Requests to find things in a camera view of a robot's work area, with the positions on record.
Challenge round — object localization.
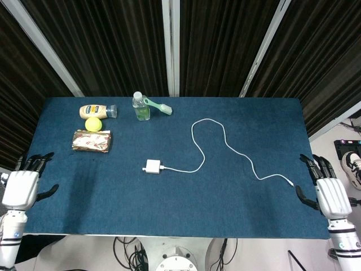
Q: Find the black and white sneaker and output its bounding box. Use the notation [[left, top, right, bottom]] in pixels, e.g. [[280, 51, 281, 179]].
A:
[[342, 151, 361, 190]]

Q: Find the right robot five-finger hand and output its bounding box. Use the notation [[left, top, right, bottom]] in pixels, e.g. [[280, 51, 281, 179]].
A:
[[294, 154, 353, 220]]

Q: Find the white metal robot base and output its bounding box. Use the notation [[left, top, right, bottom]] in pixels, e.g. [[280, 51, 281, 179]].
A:
[[139, 236, 217, 271]]

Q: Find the mayonnaise squeeze bottle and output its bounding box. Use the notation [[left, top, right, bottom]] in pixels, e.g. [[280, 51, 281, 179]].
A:
[[78, 104, 118, 120]]

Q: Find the black pleated curtain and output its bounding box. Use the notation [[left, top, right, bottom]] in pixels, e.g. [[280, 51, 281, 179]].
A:
[[244, 0, 361, 137], [21, 0, 170, 98], [179, 0, 280, 98], [0, 0, 73, 173]]

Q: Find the yellow tennis ball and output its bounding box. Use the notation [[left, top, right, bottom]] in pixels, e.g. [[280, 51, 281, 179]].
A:
[[85, 117, 103, 132]]

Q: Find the black electronic device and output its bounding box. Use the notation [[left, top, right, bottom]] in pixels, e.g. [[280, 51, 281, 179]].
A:
[[334, 139, 361, 159]]

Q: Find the green scrubbing brush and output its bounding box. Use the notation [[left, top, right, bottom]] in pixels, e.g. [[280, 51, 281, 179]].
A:
[[143, 97, 173, 115]]

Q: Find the blue table mat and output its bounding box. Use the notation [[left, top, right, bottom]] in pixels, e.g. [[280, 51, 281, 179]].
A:
[[5, 97, 332, 239]]

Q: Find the gold foil snack package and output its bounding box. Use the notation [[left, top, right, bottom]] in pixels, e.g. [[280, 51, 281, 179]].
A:
[[70, 129, 113, 154]]

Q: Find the black cable bundle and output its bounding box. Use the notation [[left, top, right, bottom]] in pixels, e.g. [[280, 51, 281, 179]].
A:
[[215, 238, 238, 271], [112, 236, 149, 271]]

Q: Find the white USB cable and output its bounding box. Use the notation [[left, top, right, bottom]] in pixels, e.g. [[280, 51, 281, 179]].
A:
[[160, 118, 295, 187]]

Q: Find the clear bottle green liquid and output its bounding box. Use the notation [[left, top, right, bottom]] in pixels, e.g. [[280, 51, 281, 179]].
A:
[[131, 91, 151, 122]]

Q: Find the white partition post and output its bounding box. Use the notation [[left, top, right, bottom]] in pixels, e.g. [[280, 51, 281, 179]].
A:
[[309, 108, 361, 142], [2, 0, 85, 98], [161, 0, 181, 98], [239, 0, 291, 98]]

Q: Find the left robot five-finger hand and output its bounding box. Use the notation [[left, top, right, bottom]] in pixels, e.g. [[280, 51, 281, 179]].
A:
[[1, 152, 60, 211]]

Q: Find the white charger block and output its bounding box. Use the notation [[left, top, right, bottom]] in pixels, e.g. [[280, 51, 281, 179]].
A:
[[142, 159, 166, 174]]

